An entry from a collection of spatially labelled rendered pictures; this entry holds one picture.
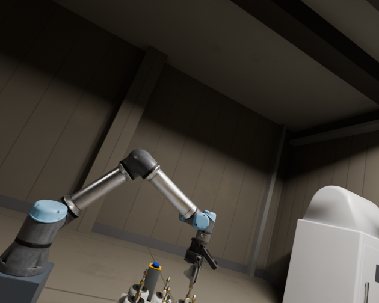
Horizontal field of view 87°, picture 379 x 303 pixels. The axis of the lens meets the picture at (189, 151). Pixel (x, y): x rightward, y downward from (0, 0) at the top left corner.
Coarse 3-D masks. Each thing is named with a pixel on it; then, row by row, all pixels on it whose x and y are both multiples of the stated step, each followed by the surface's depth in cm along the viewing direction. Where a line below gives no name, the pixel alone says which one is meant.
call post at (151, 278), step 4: (148, 268) 114; (152, 268) 112; (148, 272) 111; (152, 272) 112; (156, 272) 112; (148, 276) 111; (152, 276) 111; (156, 276) 111; (144, 280) 110; (148, 280) 111; (152, 280) 111; (156, 280) 111; (144, 284) 110; (148, 284) 110; (152, 284) 110; (148, 288) 110; (152, 288) 110; (152, 292) 109; (148, 296) 109; (148, 300) 108
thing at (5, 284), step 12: (48, 264) 80; (0, 276) 63; (12, 276) 65; (36, 276) 70; (48, 276) 81; (0, 288) 63; (12, 288) 64; (24, 288) 65; (36, 288) 66; (0, 300) 62; (12, 300) 63; (24, 300) 64; (36, 300) 76
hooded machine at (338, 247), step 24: (336, 192) 205; (312, 216) 219; (336, 216) 196; (360, 216) 186; (312, 240) 204; (336, 240) 184; (360, 240) 168; (312, 264) 195; (336, 264) 177; (360, 264) 163; (288, 288) 208; (312, 288) 187; (336, 288) 170; (360, 288) 159
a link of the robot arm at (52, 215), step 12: (36, 204) 74; (48, 204) 76; (60, 204) 81; (36, 216) 71; (48, 216) 73; (60, 216) 76; (24, 228) 71; (36, 228) 71; (48, 228) 73; (60, 228) 83; (24, 240) 69; (36, 240) 70; (48, 240) 73
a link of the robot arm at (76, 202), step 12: (120, 168) 96; (96, 180) 94; (108, 180) 94; (120, 180) 96; (84, 192) 91; (96, 192) 92; (108, 192) 96; (72, 204) 88; (84, 204) 90; (72, 216) 88
